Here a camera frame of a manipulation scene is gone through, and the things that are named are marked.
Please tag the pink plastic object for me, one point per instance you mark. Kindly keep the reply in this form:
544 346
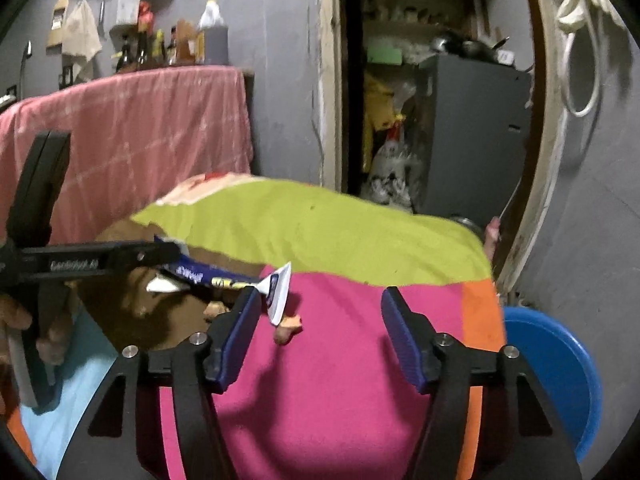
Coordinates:
491 237

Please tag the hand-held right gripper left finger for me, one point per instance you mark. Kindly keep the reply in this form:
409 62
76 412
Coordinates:
240 340

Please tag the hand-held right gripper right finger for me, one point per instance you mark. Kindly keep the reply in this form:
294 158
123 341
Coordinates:
405 345

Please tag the yellow-capped sauce bottle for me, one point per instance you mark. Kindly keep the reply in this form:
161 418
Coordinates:
159 47

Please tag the tall dark glass bottle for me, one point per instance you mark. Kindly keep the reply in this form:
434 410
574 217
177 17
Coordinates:
142 50

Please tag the white rubber gloves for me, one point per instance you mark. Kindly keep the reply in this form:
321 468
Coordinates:
607 5

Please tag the white printed plastic bag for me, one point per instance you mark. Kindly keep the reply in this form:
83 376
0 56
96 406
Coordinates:
392 165

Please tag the colourful patchwork blanket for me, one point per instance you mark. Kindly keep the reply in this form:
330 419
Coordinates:
325 400

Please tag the white utensil holder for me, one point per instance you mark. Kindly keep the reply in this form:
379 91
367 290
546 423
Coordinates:
125 10

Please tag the green box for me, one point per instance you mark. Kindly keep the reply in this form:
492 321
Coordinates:
385 55

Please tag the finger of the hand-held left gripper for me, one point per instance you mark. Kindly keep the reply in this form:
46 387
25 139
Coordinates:
145 255

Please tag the labelled soy sauce bottle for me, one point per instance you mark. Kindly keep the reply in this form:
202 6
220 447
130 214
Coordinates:
172 45

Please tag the steel pot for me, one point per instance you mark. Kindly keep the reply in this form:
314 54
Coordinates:
465 220

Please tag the long blue wrapper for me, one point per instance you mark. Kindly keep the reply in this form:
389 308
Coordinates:
192 272

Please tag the wooden shelf unit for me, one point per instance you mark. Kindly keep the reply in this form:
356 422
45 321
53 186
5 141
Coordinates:
395 24

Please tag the person's left hand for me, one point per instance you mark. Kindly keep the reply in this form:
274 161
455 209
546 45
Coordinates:
12 315

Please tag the beige dish cloth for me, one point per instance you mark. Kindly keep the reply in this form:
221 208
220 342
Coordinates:
82 35

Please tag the black wok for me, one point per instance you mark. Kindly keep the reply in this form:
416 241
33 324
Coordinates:
470 50

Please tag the curved sink faucet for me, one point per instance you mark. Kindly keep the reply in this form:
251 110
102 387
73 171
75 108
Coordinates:
24 60

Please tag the red plastic bag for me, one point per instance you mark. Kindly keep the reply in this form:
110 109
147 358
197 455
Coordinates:
145 15

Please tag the yellow bag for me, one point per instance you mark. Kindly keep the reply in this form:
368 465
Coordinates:
377 105

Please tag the worn white door frame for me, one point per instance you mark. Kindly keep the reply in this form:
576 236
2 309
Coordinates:
330 85

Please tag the large dark oil jug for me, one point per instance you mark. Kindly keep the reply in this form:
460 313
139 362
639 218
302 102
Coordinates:
215 42

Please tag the white and blue wrapper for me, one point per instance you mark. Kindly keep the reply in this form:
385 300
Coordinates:
275 295

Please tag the blue plastic bucket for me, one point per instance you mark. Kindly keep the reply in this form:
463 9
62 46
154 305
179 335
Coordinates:
550 360

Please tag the small peach-coloured scrap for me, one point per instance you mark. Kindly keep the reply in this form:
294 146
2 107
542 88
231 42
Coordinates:
287 330
217 310

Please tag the brown paper packet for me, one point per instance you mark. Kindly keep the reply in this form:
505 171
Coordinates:
187 42

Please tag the pink checked cloth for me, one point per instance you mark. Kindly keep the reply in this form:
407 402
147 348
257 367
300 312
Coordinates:
150 125

